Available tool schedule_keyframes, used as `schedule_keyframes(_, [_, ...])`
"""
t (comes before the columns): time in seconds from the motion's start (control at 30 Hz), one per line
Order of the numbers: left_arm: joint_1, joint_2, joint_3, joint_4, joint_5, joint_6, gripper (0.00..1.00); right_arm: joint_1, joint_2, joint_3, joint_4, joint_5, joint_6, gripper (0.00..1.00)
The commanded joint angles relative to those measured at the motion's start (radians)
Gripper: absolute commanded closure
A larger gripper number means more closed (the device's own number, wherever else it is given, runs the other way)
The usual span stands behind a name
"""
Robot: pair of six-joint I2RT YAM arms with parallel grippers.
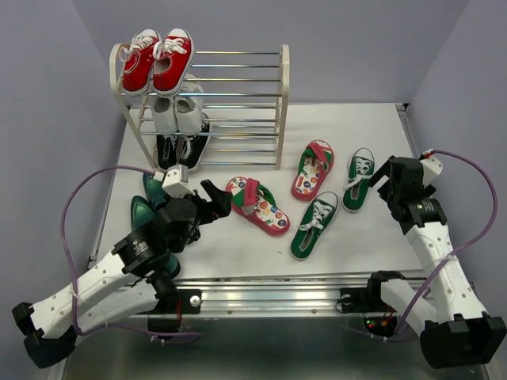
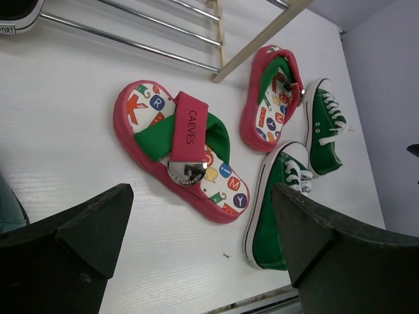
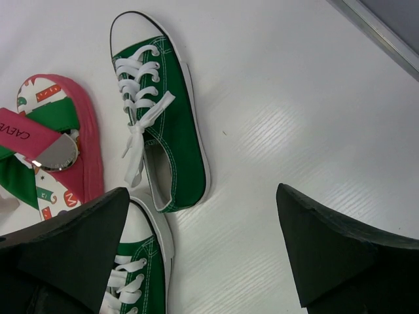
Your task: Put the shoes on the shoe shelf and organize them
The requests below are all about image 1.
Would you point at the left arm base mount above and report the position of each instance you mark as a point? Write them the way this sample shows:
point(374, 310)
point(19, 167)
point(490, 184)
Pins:
point(166, 319)

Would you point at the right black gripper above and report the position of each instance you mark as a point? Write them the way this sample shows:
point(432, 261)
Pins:
point(384, 170)

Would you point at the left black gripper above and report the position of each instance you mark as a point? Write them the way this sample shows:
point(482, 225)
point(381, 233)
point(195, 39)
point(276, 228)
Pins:
point(221, 206)

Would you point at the white sneaker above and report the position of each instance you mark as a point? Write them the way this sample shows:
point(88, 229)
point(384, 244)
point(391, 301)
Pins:
point(163, 115)
point(188, 109)

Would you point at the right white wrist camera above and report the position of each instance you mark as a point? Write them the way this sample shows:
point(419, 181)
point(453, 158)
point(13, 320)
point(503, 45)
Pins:
point(432, 166)

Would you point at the cream metal shoe shelf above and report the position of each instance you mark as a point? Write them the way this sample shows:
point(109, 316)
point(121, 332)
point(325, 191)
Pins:
point(221, 128)

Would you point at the black sneaker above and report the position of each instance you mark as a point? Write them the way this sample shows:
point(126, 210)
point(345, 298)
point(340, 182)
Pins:
point(190, 148)
point(166, 151)

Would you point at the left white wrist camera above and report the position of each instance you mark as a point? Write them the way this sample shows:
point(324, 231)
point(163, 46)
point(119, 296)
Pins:
point(176, 181)

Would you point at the right black sneaker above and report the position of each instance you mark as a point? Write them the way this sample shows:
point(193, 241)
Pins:
point(190, 148)

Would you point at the red sneaker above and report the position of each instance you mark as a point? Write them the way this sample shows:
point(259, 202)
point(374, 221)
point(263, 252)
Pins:
point(138, 59)
point(173, 56)

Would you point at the left red sneaker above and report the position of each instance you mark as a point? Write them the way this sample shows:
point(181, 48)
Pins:
point(138, 59)

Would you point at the pink patterned sandal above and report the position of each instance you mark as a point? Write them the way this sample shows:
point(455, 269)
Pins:
point(255, 203)
point(315, 164)

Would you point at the right white sneaker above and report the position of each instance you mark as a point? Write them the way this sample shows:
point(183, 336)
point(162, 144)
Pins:
point(188, 109)

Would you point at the left white sneaker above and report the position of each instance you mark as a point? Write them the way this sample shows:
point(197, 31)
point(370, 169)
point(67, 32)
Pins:
point(163, 115)

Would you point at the right red sneaker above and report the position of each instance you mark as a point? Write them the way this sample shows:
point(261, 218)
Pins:
point(173, 56)

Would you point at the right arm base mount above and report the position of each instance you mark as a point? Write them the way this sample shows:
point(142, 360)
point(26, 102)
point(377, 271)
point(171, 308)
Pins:
point(378, 318)

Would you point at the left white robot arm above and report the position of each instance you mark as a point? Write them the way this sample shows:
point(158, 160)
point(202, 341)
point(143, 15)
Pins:
point(136, 276)

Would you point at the upper dark green leather shoe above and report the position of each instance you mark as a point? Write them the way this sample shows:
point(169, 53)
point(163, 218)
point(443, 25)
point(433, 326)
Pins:
point(154, 193)

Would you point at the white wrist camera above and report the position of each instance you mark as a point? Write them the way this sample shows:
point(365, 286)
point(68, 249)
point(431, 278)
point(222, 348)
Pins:
point(176, 181)
point(432, 166)

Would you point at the lower dark green leather shoe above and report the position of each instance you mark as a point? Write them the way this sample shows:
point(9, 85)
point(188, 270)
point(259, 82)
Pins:
point(141, 213)

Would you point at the green sneaker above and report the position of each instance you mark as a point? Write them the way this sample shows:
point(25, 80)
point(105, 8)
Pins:
point(316, 218)
point(361, 168)

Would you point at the left black sneaker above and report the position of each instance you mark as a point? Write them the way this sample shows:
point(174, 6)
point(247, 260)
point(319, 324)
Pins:
point(166, 151)

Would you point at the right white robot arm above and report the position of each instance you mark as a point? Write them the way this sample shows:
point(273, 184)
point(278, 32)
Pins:
point(453, 327)

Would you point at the dark green leather shoe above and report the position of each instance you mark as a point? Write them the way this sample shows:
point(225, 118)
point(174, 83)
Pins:
point(141, 213)
point(154, 193)

